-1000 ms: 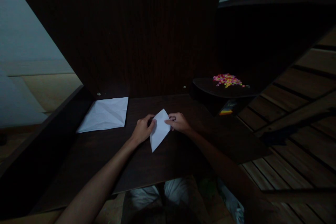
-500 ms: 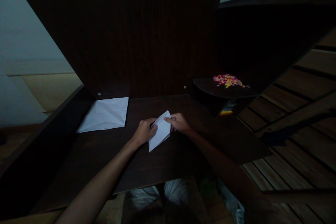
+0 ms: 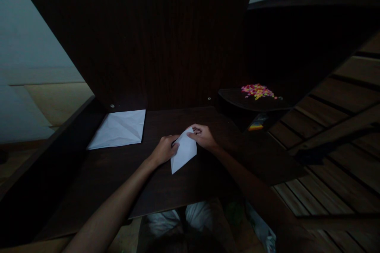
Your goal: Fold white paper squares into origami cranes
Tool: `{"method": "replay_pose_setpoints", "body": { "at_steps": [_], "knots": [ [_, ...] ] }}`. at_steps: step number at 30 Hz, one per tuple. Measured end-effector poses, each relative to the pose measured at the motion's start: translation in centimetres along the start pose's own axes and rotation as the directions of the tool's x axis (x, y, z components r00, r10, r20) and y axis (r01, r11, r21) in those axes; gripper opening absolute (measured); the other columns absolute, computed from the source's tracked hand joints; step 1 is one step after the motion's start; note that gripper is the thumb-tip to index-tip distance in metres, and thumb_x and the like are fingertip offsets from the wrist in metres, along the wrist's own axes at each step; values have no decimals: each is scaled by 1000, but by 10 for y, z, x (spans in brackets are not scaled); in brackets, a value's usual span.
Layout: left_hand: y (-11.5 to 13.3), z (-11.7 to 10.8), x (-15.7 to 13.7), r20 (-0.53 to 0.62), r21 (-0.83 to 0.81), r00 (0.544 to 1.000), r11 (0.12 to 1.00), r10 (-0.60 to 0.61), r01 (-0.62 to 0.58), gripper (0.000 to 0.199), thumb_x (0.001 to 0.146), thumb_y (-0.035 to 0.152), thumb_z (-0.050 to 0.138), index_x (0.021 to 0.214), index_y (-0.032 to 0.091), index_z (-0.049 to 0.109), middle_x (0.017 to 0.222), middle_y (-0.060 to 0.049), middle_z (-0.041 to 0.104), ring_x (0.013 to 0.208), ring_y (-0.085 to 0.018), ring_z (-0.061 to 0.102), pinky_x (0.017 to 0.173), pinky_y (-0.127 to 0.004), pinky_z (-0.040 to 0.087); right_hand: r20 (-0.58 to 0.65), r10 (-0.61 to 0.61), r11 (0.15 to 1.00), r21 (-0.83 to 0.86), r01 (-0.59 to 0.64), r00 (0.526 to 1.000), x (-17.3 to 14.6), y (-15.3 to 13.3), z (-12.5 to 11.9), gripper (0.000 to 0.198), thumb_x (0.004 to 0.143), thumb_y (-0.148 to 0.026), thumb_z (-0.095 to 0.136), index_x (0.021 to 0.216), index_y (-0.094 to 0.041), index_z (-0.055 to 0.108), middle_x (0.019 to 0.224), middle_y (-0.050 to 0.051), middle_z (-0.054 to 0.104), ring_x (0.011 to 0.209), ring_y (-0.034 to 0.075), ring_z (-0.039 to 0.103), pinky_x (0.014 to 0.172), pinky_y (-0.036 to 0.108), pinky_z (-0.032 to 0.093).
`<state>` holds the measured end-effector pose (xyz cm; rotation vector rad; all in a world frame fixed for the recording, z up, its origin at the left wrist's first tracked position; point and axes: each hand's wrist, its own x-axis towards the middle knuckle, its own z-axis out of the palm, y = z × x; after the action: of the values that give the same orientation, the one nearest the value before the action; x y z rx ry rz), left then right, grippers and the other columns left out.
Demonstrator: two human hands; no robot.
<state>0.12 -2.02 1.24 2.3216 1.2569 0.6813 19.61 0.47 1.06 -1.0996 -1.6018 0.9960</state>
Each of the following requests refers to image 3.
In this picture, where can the person's right hand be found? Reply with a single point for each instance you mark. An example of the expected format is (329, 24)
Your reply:
(205, 138)

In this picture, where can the person's left hand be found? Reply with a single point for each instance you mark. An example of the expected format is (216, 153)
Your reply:
(164, 150)

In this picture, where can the person's left fingers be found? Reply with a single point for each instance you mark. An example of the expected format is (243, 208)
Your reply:
(175, 142)

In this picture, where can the person's right thumb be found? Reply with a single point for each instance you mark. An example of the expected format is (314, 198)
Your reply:
(191, 136)

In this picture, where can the person's right fingers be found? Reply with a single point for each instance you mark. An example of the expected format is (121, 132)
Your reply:
(198, 129)

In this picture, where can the dark wooden desk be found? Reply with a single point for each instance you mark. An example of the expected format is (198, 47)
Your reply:
(148, 146)

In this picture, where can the creased white paper sheet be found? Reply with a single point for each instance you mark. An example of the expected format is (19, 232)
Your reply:
(119, 129)

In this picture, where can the colourful paper strip pack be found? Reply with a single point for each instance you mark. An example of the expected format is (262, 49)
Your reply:
(256, 125)

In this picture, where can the dark wooden corner shelf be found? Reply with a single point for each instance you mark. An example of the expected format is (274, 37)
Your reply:
(252, 107)

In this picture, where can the pile of colourful paper stars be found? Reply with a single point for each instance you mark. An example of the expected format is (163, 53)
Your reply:
(258, 91)

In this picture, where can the person's legs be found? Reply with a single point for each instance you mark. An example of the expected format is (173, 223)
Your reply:
(205, 226)

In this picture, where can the wooden slatted bed frame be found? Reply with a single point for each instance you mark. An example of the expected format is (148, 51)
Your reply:
(335, 152)

